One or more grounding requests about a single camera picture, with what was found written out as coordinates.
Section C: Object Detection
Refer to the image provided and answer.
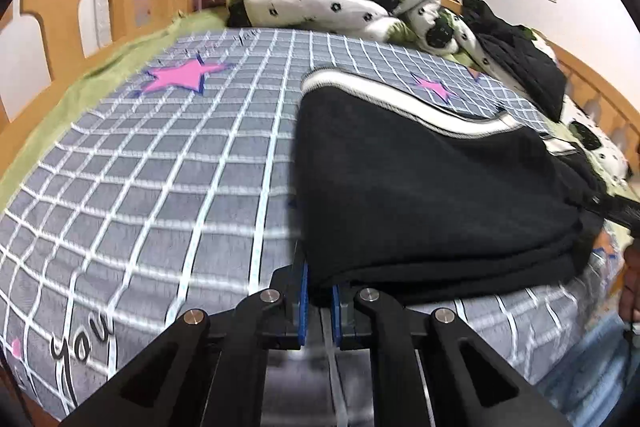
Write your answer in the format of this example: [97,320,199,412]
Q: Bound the black pants with white stripe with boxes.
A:
[292,68,639,305]

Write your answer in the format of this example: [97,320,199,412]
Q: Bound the person hand at edge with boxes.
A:
[618,239,640,323]

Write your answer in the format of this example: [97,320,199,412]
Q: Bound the white floral black quilt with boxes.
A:
[226,0,634,180]

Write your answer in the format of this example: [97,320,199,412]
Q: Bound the black jacket on bed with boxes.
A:
[461,0,566,122]

